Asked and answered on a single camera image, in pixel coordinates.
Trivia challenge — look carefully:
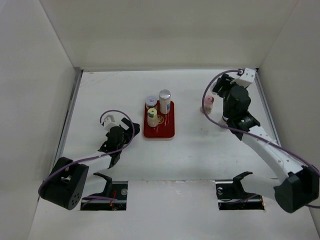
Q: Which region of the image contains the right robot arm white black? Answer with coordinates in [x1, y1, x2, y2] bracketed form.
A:
[208, 70, 320, 213]

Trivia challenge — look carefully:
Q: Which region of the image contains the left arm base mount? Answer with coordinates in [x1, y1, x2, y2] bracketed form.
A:
[80, 172, 129, 211]

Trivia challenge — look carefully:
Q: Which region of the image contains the white cap red label jar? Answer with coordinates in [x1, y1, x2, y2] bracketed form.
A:
[145, 95, 158, 110]

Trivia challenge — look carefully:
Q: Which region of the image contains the red rectangular tray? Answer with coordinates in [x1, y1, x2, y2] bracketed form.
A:
[143, 101, 176, 139]

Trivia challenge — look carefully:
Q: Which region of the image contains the pink cap spice bottle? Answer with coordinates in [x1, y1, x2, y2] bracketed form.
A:
[204, 95, 215, 115]

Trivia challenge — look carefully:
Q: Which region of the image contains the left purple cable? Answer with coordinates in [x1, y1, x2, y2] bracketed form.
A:
[37, 110, 136, 208]

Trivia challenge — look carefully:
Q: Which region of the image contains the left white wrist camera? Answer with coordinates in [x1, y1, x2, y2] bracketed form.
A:
[101, 114, 119, 132]

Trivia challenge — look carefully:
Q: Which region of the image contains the yellow cap spice bottle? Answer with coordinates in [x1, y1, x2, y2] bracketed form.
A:
[147, 108, 159, 128]

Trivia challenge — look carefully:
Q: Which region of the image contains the purple cable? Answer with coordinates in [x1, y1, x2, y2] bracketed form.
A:
[37, 110, 136, 208]
[201, 69, 320, 209]

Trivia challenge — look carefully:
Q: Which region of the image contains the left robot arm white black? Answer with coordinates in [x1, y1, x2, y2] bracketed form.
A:
[38, 115, 140, 210]

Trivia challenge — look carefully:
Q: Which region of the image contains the silver cap tall bottle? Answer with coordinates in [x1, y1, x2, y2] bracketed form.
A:
[159, 89, 171, 115]

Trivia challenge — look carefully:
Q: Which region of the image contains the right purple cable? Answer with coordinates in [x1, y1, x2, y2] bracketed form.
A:
[201, 69, 320, 209]

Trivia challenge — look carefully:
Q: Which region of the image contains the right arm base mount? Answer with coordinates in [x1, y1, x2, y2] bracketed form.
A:
[215, 171, 265, 211]

